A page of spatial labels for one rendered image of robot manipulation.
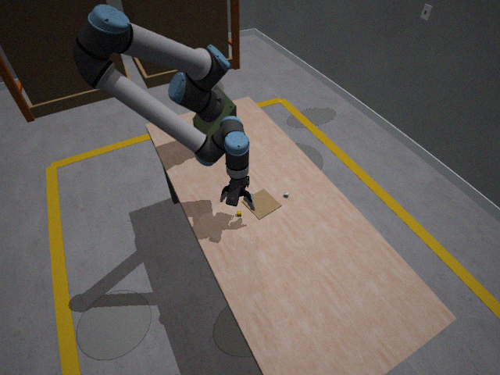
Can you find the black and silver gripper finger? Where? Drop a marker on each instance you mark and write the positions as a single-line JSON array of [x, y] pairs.
[[249, 199], [224, 194]]

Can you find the tan flat mat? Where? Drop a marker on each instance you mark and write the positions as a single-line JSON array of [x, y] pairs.
[[264, 204]]

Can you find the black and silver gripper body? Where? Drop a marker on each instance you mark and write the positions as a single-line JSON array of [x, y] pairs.
[[245, 183]]

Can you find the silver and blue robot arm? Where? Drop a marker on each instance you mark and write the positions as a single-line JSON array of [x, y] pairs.
[[106, 31]]

